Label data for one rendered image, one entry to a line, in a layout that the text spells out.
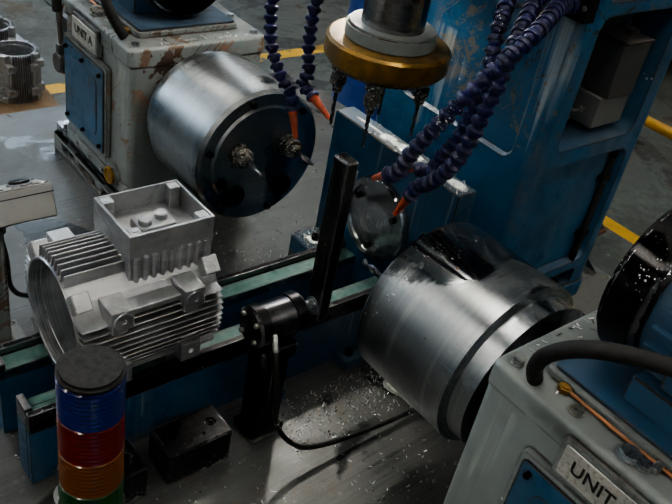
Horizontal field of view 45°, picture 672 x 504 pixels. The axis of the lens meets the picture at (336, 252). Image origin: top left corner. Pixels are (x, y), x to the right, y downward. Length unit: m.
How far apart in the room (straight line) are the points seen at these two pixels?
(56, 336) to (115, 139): 0.55
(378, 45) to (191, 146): 0.40
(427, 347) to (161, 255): 0.35
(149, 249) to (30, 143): 0.92
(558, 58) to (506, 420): 0.54
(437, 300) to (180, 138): 0.58
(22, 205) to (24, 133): 0.74
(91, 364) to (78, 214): 0.96
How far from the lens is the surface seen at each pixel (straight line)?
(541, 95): 1.25
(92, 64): 1.62
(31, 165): 1.85
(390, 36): 1.14
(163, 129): 1.45
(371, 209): 1.37
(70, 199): 1.73
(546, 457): 0.93
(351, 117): 1.38
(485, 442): 0.99
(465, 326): 1.00
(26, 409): 1.11
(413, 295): 1.04
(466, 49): 1.35
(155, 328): 1.07
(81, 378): 0.73
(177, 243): 1.06
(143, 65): 1.51
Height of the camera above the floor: 1.73
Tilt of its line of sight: 34 degrees down
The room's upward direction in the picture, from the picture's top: 11 degrees clockwise
